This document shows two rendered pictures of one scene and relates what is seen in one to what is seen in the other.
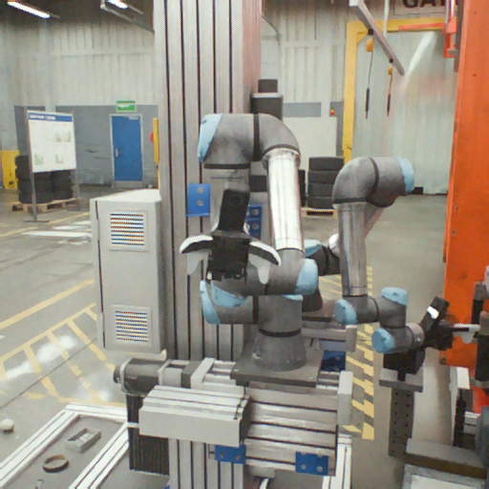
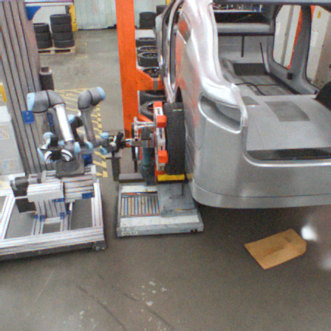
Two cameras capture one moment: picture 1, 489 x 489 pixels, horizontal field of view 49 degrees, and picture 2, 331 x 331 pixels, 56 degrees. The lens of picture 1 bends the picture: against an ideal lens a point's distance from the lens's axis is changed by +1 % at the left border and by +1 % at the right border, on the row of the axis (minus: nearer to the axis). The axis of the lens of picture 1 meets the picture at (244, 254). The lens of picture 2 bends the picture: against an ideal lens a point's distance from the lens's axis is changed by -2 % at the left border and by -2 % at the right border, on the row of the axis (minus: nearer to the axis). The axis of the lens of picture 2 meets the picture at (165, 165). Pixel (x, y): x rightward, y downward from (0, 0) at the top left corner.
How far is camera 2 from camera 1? 1.20 m
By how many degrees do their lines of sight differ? 31
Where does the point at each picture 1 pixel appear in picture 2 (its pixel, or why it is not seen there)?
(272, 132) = (54, 98)
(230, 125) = (39, 98)
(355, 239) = (88, 120)
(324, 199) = (63, 41)
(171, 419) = (39, 195)
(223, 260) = (55, 156)
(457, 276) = (127, 116)
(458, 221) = (125, 96)
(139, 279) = (9, 148)
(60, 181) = not seen: outside the picture
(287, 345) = (72, 163)
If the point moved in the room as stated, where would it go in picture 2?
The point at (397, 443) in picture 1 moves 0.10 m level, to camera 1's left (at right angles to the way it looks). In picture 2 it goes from (116, 176) to (108, 178)
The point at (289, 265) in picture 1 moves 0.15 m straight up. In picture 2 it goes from (71, 145) to (67, 125)
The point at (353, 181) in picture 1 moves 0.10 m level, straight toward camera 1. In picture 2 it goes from (84, 101) to (84, 106)
